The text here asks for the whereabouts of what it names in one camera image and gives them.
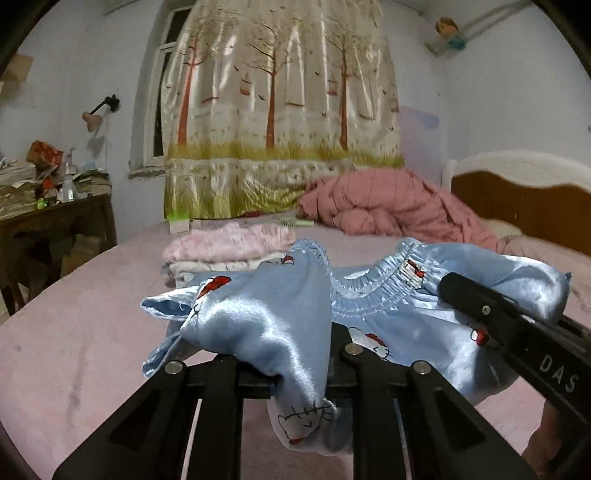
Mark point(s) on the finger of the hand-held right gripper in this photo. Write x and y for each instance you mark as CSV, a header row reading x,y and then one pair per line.
x,y
480,307

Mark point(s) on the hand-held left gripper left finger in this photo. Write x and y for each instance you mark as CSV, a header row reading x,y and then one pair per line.
x,y
221,383

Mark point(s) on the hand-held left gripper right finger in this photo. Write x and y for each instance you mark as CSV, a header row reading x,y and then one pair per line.
x,y
341,369

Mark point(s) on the light blue satin pants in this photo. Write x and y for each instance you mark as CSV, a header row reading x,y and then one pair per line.
x,y
277,332

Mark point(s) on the person's right hand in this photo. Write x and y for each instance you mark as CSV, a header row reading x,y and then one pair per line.
x,y
549,434

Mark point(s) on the pale pillow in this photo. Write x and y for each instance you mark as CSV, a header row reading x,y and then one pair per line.
x,y
545,249

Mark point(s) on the wooden headboard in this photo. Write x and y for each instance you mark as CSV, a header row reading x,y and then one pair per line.
x,y
531,203

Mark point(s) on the pile of folded clothes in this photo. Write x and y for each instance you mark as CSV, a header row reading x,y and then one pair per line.
x,y
217,266

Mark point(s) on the pink quilt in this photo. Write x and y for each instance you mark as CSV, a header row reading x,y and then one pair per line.
x,y
392,203

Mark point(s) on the pink folded garment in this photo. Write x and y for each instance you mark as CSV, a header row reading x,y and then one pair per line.
x,y
221,244

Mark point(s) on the pink bed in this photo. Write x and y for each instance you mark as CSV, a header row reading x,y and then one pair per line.
x,y
92,332

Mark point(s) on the long white green item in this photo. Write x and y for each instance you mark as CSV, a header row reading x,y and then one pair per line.
x,y
298,223

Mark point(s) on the green and white box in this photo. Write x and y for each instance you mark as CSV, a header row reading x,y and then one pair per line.
x,y
179,226

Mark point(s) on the dark wooden desk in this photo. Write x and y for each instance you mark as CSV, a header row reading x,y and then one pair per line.
x,y
55,221

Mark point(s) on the stack of books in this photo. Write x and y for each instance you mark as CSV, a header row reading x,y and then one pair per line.
x,y
94,183

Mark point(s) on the clear bottle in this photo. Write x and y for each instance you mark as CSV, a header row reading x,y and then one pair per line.
x,y
68,184

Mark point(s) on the teal toy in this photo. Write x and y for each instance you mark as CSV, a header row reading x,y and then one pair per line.
x,y
457,42

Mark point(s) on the small doll toy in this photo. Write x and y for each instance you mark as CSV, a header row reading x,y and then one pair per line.
x,y
446,26

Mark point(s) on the pile of papers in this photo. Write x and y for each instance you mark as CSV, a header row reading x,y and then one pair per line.
x,y
16,189

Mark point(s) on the tree print curtain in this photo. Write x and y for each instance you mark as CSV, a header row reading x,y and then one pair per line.
x,y
277,92

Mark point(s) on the red box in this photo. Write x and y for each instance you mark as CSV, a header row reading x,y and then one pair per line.
x,y
45,153

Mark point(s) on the window frame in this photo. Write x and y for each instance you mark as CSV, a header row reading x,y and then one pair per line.
x,y
148,138

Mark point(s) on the wall shelf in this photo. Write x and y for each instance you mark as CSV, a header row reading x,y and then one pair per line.
x,y
485,23

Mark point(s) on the wall lamp with pink shade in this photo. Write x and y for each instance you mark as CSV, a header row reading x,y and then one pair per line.
x,y
91,121

